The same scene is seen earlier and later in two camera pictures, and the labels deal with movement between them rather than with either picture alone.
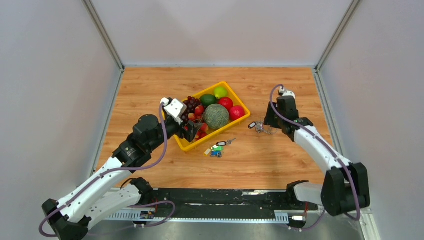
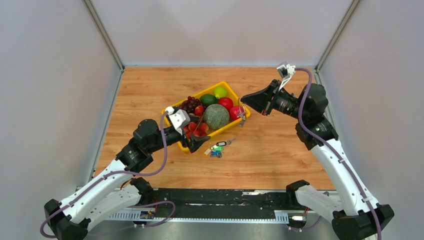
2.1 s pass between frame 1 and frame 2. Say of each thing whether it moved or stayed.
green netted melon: stayed
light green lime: stayed
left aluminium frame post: stayed
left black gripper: moved
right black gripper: moved
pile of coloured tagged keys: stayed
